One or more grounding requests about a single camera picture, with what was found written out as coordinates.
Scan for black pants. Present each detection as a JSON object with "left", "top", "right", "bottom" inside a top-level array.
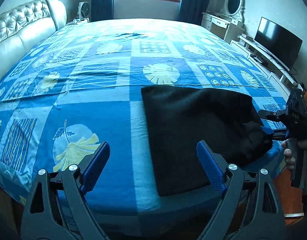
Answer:
[{"left": 141, "top": 85, "right": 273, "bottom": 197}]

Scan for person right hand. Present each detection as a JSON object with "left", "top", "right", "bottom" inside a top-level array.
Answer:
[{"left": 282, "top": 140, "right": 307, "bottom": 171}]

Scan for white tv stand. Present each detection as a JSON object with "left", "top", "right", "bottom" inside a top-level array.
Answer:
[{"left": 230, "top": 35, "right": 304, "bottom": 100}]

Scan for black flat television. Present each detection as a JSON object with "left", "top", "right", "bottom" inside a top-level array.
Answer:
[{"left": 254, "top": 17, "right": 303, "bottom": 70}]

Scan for blue patterned bed sheet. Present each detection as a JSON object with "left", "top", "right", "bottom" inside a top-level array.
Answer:
[{"left": 0, "top": 18, "right": 288, "bottom": 238}]

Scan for white dressing table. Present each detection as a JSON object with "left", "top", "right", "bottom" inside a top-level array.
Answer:
[{"left": 201, "top": 12, "right": 245, "bottom": 44}]

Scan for white oval vanity mirror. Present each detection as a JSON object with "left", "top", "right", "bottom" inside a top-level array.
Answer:
[{"left": 220, "top": 0, "right": 245, "bottom": 23}]

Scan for right blue curtain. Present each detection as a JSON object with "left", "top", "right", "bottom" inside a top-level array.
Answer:
[{"left": 177, "top": 0, "right": 210, "bottom": 25}]

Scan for blue curtain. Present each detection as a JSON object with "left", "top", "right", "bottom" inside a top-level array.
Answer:
[
  {"left": 91, "top": 0, "right": 114, "bottom": 22},
  {"left": 177, "top": 0, "right": 210, "bottom": 25}
]

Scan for white tufted leather headboard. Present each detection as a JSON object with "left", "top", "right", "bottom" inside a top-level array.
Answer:
[{"left": 0, "top": 0, "right": 67, "bottom": 81}]

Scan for white desk fan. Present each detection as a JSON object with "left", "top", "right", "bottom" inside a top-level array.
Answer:
[{"left": 77, "top": 2, "right": 90, "bottom": 20}]

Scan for left blue curtain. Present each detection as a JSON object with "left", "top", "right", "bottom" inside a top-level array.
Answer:
[{"left": 91, "top": 0, "right": 114, "bottom": 22}]

